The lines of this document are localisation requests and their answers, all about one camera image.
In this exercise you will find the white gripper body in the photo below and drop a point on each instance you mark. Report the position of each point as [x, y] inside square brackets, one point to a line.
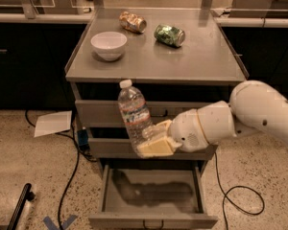
[186, 130]

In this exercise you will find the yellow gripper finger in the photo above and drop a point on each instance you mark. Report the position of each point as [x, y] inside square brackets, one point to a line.
[163, 127]
[154, 148]

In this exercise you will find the clear plastic water bottle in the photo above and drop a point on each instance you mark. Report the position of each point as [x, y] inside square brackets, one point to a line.
[135, 114]

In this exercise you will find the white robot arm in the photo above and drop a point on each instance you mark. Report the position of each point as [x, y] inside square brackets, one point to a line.
[253, 106]

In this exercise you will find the middle grey drawer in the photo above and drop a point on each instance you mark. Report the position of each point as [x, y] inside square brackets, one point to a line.
[122, 148]

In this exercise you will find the grey drawer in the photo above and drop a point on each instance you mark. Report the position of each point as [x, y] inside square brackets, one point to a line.
[93, 113]
[122, 148]
[152, 195]

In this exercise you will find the bottom grey drawer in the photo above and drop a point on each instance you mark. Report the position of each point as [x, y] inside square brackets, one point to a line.
[152, 195]

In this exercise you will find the grey metal drawer cabinet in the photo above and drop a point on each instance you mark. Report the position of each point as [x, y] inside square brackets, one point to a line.
[202, 70]

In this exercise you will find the top grey drawer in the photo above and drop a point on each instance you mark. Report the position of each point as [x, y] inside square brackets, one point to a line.
[93, 113]

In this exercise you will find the long white counter ledge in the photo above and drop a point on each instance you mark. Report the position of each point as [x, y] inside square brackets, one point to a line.
[85, 18]

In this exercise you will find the blue power box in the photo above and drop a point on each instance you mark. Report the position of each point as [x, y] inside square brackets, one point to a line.
[82, 137]

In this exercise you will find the green soda can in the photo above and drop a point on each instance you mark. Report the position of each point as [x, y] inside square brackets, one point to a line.
[169, 35]

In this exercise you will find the white ceramic bowl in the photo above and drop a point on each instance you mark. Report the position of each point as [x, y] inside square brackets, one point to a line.
[109, 46]

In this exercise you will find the crushed orange soda can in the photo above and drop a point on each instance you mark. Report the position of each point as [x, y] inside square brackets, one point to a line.
[132, 22]

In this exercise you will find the white paper sheet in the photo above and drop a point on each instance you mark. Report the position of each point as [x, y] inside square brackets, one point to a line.
[53, 123]

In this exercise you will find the black bar lower left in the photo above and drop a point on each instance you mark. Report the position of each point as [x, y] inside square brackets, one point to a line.
[26, 195]

